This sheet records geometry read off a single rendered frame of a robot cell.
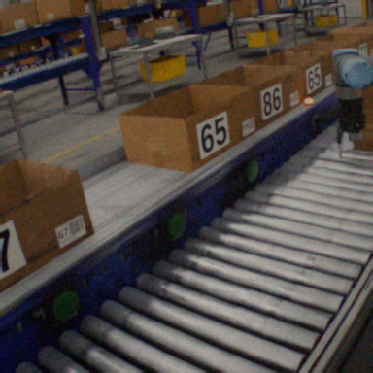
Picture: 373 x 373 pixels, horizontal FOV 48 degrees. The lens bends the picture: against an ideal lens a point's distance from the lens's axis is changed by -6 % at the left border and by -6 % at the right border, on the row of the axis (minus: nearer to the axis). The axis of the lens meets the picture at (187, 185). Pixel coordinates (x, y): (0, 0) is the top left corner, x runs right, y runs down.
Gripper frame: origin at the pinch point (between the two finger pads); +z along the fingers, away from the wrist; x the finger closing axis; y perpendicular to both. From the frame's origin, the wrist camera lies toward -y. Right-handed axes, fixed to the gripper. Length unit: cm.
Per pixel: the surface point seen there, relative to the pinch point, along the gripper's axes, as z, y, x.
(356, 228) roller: 6.0, 18.3, -39.7
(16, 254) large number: -15, -29, -111
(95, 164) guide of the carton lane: -11, -61, -61
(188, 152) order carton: -15, -30, -50
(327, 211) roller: 6.0, 7.0, -33.3
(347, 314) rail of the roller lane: 7, 29, -73
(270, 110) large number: -13.4, -28.8, -1.0
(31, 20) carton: -65, -480, 190
